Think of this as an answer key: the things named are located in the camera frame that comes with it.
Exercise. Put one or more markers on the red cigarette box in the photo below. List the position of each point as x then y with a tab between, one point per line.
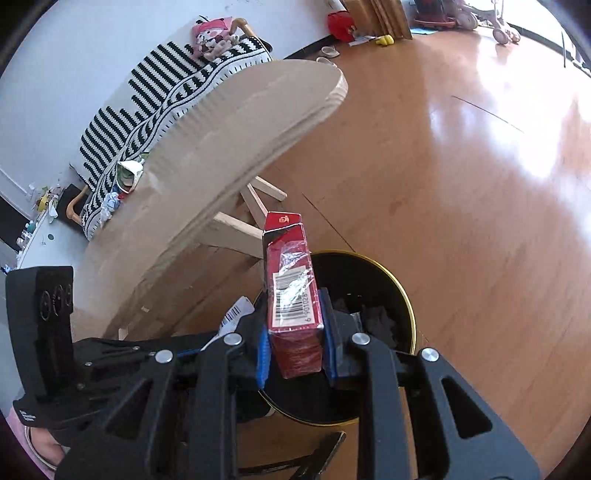
294	313

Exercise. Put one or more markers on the pair of slippers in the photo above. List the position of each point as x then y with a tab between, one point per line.
327	54

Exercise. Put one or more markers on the person's left hand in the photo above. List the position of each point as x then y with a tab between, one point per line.
45	446

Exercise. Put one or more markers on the green white paper bowl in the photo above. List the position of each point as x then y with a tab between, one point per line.
128	174

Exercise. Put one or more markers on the black white striped sofa blanket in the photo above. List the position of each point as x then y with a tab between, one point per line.
157	106

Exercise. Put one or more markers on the white blue paper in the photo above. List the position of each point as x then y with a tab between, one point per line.
109	205

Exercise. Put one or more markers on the white cabinet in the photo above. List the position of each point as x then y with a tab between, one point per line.
53	244

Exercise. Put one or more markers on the brown curtain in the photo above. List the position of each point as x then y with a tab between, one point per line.
379	17

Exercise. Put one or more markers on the pink cartoon pillow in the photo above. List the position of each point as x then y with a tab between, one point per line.
213	38

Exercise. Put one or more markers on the black gold trash bin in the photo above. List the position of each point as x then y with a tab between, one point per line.
358	296

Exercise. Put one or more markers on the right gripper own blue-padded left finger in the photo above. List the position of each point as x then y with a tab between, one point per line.
176	418

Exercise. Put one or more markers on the red bag on floor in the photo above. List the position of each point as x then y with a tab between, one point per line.
341	26

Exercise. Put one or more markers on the yellow floor toy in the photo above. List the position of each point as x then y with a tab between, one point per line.
384	40

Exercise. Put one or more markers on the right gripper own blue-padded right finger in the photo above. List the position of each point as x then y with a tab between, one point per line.
419	418

